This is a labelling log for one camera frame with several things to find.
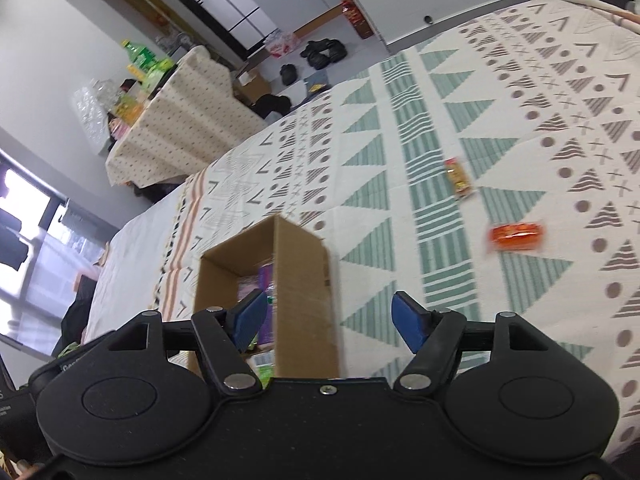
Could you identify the black slippers pile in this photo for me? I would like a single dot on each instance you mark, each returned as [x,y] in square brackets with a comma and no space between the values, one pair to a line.
[320,54]

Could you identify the orange cracker packet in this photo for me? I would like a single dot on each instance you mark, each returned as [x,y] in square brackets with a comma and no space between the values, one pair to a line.
[458,178]

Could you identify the purple snack packet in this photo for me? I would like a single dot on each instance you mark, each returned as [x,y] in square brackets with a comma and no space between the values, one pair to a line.
[254,325]

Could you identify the single black slipper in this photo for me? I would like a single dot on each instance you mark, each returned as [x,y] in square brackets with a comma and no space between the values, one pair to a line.
[288,74]

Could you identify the green soda bottle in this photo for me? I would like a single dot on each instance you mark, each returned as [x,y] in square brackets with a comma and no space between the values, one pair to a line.
[142,60]

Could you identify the brown cardboard box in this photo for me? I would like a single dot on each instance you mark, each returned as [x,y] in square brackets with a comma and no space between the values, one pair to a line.
[305,341]

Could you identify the orange snack packet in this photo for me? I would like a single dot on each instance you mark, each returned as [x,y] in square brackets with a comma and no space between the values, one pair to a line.
[515,237]

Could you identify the red oil bottle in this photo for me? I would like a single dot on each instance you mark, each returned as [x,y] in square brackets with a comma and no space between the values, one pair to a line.
[355,17]

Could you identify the patterned bed blanket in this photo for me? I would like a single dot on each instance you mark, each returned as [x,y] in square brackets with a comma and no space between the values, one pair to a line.
[540,104]

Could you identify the table with dotted cloth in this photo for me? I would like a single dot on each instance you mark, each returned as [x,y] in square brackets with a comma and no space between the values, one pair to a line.
[192,121]

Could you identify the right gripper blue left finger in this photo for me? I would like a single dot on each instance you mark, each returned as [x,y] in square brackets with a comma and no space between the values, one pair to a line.
[223,336]

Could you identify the yellow oil bottle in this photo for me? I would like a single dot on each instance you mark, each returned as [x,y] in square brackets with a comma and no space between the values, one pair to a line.
[127,108]

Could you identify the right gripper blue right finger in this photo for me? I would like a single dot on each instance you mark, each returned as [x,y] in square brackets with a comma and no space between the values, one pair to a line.
[433,337]

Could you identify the pink plastic bag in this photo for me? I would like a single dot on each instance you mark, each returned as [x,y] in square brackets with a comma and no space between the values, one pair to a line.
[280,44]

